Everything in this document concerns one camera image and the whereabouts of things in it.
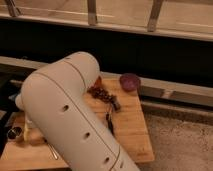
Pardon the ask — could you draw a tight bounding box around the small metal cup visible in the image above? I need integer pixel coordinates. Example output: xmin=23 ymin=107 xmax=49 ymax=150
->
xmin=7 ymin=127 xmax=23 ymax=142

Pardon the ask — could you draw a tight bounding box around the wooden table board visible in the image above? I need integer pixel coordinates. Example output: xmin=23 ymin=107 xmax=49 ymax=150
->
xmin=0 ymin=79 xmax=154 ymax=171

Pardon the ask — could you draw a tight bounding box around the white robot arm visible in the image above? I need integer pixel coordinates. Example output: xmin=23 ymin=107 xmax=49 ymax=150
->
xmin=19 ymin=52 xmax=140 ymax=171

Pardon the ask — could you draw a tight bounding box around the silver metal fork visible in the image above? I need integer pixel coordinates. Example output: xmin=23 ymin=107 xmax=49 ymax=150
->
xmin=44 ymin=139 xmax=59 ymax=160

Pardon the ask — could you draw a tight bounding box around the red bowl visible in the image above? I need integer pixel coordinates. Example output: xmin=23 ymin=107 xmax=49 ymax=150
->
xmin=94 ymin=76 xmax=102 ymax=88

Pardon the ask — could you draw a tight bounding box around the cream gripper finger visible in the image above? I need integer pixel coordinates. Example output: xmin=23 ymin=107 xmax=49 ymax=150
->
xmin=23 ymin=121 xmax=35 ymax=142

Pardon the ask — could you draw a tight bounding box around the bunch of dark grapes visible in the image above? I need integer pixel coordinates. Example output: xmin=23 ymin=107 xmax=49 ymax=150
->
xmin=88 ymin=87 xmax=121 ymax=111

